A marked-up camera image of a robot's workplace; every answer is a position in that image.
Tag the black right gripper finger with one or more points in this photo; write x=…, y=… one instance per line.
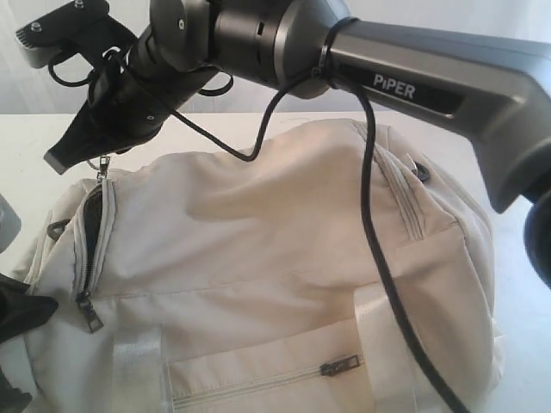
x=83, y=140

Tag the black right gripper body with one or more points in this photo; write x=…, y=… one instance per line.
x=133, y=97

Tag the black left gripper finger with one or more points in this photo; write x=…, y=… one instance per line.
x=21, y=311
x=13, y=400

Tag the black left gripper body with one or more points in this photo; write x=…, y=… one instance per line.
x=10, y=224

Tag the cream white fabric bag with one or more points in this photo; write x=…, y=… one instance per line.
x=201, y=283

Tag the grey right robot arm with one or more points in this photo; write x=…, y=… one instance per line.
x=493, y=91

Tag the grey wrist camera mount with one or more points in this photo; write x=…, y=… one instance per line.
x=78, y=27

